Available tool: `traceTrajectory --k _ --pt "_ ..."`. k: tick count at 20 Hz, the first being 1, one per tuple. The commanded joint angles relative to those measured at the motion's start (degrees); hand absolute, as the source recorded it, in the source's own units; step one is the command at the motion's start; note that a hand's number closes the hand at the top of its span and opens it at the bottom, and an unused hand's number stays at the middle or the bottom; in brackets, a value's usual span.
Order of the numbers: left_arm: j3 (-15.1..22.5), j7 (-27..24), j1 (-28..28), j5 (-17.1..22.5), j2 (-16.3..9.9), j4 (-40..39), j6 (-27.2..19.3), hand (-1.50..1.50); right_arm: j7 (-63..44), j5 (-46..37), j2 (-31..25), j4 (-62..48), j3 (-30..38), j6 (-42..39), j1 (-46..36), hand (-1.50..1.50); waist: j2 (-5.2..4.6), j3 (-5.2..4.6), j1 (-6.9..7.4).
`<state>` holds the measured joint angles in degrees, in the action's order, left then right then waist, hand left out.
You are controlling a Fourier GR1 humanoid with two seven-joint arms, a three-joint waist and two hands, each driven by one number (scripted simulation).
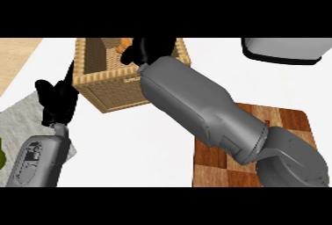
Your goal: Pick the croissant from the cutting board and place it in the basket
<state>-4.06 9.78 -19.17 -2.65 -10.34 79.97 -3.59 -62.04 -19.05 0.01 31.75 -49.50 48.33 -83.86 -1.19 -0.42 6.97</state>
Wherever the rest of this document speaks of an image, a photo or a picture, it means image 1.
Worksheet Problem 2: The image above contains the wicker basket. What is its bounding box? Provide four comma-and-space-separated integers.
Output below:
71, 38, 192, 114

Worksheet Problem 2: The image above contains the orange croissant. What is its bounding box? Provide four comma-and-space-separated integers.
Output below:
115, 38, 134, 54

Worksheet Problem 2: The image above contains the checkered wooden cutting board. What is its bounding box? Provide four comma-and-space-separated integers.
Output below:
192, 102, 319, 188

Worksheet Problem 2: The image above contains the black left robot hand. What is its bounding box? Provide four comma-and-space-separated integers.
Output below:
34, 60, 80, 127

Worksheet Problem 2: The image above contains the grey and black appliance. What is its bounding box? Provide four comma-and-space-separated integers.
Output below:
240, 38, 332, 66

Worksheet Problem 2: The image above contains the green vegetable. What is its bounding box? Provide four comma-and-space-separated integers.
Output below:
0, 138, 7, 171

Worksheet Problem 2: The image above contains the grey marble placemat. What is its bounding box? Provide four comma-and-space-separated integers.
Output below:
0, 91, 78, 188

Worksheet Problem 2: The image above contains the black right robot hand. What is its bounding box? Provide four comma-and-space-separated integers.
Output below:
119, 38, 178, 67

